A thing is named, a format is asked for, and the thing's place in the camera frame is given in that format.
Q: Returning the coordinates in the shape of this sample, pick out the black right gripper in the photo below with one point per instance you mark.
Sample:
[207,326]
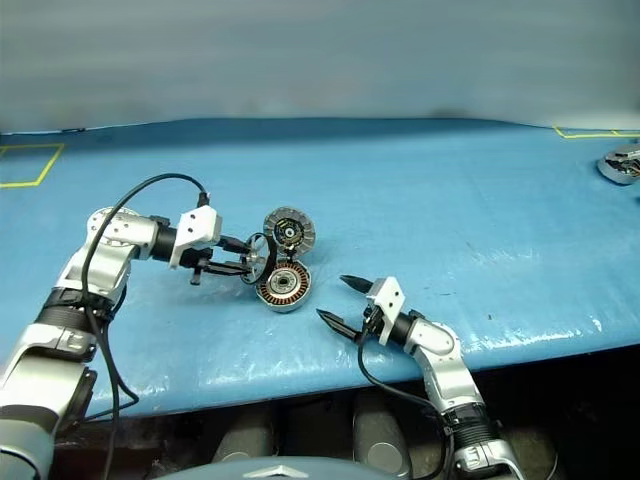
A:
[372,322]

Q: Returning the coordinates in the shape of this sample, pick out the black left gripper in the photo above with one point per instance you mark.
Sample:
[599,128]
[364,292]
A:
[192,257]

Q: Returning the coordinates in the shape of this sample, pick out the black rotor wheel silver spokes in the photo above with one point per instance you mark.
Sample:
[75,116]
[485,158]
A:
[256,259]

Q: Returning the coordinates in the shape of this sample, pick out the motor stator with copper windings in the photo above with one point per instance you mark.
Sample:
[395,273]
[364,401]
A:
[282,285]

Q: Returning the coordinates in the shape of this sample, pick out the grey motor rotor disc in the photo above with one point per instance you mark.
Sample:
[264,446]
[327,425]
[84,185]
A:
[290,232]

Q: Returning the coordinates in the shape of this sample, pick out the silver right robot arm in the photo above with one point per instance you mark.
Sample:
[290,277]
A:
[440,350]

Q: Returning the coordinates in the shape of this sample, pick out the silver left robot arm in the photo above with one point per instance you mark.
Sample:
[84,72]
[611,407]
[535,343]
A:
[110,250]

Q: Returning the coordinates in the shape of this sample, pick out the silver metal object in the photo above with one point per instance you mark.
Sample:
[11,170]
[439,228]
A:
[615,175]

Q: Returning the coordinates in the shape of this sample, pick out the blue plastic table cover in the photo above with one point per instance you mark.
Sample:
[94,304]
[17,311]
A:
[450,225]

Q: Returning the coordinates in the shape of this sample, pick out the dark grey rounded shape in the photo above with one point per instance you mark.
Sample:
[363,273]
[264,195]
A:
[245,440]
[380,440]

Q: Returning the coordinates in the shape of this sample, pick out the blue-grey robot torso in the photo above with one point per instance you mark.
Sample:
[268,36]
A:
[280,470]

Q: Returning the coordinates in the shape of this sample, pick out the yellow tape outline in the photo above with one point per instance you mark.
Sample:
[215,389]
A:
[585,135]
[15,185]

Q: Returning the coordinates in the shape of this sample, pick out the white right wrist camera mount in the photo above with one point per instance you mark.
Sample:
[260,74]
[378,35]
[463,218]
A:
[387,300]

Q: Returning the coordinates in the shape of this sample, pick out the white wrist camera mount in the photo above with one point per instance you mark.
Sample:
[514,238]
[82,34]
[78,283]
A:
[195,230]
[387,300]

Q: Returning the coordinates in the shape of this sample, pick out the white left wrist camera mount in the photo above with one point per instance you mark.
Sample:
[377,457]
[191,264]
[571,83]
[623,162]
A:
[195,230]

